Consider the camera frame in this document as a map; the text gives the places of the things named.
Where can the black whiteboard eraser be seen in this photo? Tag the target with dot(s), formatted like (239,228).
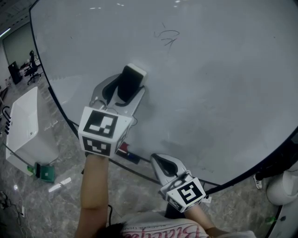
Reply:
(131,83)

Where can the green box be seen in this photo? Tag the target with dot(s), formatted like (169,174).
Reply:
(45,173)

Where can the black faucet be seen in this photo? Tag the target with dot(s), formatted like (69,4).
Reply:
(5,116)

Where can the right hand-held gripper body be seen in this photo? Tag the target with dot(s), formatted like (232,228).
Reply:
(186,193)

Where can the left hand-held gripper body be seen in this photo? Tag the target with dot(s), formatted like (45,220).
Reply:
(100,130)

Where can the person's white printed shirt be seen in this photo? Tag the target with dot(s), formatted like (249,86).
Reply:
(163,227)

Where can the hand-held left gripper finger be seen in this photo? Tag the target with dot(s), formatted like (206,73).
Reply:
(97,93)
(135,104)

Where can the person's left forearm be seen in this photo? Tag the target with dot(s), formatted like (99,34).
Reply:
(95,186)

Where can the whiteboard on black stand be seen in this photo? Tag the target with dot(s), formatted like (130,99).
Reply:
(209,93)

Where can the black cabinet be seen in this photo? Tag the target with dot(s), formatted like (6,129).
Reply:
(15,72)

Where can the person's right forearm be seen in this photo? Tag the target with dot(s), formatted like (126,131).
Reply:
(198,216)

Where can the black office chair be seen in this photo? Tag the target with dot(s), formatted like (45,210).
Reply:
(32,67)

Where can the black marker tray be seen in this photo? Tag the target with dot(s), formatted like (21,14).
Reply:
(134,158)

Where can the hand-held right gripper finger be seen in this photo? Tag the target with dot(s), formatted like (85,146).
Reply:
(181,166)
(158,173)

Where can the small white power strip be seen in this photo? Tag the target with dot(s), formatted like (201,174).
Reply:
(23,211)

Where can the white round basin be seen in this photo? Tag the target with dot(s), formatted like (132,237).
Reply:
(280,188)

